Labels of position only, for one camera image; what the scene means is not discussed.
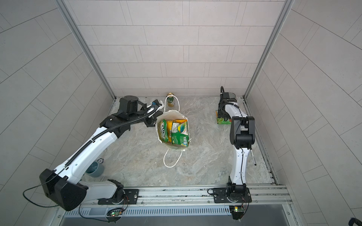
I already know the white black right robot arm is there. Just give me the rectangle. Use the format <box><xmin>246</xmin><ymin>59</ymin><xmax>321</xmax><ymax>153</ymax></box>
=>
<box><xmin>216</xmin><ymin>87</ymin><xmax>255</xmax><ymax>200</ymax></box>

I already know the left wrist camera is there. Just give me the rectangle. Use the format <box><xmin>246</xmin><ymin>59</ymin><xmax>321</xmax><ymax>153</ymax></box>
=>
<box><xmin>147</xmin><ymin>99</ymin><xmax>165</xmax><ymax>111</ymax></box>

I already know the aluminium corner post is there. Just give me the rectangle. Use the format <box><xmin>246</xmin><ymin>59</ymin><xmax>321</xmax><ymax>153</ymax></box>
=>
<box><xmin>243</xmin><ymin>0</ymin><xmax>294</xmax><ymax>100</ymax></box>
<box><xmin>55</xmin><ymin>0</ymin><xmax>116</xmax><ymax>100</ymax></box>

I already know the green chip snack bag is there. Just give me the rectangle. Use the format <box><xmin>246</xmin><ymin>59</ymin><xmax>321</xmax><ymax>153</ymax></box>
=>
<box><xmin>216</xmin><ymin>111</ymin><xmax>232</xmax><ymax>125</ymax></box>

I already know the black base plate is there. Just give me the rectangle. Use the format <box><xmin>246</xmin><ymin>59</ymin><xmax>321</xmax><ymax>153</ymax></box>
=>
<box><xmin>98</xmin><ymin>189</ymin><xmax>139</xmax><ymax>205</ymax></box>
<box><xmin>209</xmin><ymin>187</ymin><xmax>252</xmax><ymax>204</ymax></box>

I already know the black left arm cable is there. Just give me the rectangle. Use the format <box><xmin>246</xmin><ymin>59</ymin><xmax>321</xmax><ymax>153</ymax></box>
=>
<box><xmin>22</xmin><ymin>108</ymin><xmax>159</xmax><ymax>209</ymax></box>

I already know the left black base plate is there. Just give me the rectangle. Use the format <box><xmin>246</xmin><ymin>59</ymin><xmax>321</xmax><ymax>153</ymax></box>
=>
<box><xmin>98</xmin><ymin>189</ymin><xmax>139</xmax><ymax>205</ymax></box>

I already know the aluminium mounting rail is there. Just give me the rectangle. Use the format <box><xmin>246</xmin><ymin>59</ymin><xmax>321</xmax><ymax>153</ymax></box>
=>
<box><xmin>44</xmin><ymin>181</ymin><xmax>292</xmax><ymax>211</ymax></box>

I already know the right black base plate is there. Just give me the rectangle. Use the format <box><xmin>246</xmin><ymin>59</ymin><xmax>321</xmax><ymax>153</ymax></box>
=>
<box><xmin>209</xmin><ymin>187</ymin><xmax>252</xmax><ymax>204</ymax></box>

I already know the controller circuit board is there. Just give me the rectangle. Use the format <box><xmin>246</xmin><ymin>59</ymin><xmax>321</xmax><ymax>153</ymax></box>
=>
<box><xmin>107</xmin><ymin>208</ymin><xmax>124</xmax><ymax>217</ymax></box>
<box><xmin>229</xmin><ymin>205</ymin><xmax>245</xmax><ymax>220</ymax></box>

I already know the yellow orange snack bag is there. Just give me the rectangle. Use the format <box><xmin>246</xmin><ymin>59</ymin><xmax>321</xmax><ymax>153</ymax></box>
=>
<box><xmin>166</xmin><ymin>119</ymin><xmax>188</xmax><ymax>143</ymax></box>

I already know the teal ceramic cup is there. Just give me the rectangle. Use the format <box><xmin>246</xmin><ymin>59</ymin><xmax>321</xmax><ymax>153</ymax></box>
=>
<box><xmin>85</xmin><ymin>158</ymin><xmax>105</xmax><ymax>178</ymax></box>

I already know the right aluminium corner post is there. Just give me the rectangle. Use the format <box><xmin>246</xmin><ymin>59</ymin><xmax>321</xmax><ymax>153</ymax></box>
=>
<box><xmin>243</xmin><ymin>0</ymin><xmax>294</xmax><ymax>100</ymax></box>

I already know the left aluminium corner post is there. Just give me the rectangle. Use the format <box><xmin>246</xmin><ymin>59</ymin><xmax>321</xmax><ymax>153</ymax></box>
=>
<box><xmin>55</xmin><ymin>0</ymin><xmax>116</xmax><ymax>100</ymax></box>

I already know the narrow green snack packet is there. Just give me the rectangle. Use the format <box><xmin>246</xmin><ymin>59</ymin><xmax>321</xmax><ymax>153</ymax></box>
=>
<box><xmin>158</xmin><ymin>120</ymin><xmax>169</xmax><ymax>142</ymax></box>

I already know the right controller circuit board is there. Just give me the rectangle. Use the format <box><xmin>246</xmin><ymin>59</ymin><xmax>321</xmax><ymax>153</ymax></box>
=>
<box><xmin>229</xmin><ymin>205</ymin><xmax>245</xmax><ymax>220</ymax></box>

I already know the green gold drink can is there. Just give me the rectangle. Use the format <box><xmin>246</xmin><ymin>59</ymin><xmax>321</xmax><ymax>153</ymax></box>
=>
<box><xmin>166</xmin><ymin>93</ymin><xmax>174</xmax><ymax>107</ymax></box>

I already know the black marker pen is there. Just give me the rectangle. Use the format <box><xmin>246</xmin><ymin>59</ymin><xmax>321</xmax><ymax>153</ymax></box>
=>
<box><xmin>250</xmin><ymin>149</ymin><xmax>257</xmax><ymax>166</ymax></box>

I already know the left controller circuit board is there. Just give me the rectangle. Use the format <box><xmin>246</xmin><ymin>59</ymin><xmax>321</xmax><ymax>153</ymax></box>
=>
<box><xmin>107</xmin><ymin>208</ymin><xmax>124</xmax><ymax>217</ymax></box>

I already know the green colourful snack bag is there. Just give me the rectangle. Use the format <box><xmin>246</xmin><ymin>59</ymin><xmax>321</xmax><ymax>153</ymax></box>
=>
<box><xmin>171</xmin><ymin>121</ymin><xmax>189</xmax><ymax>147</ymax></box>

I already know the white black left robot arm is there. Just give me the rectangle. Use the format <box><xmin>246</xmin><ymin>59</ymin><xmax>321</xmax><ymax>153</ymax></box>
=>
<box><xmin>40</xmin><ymin>96</ymin><xmax>165</xmax><ymax>211</ymax></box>

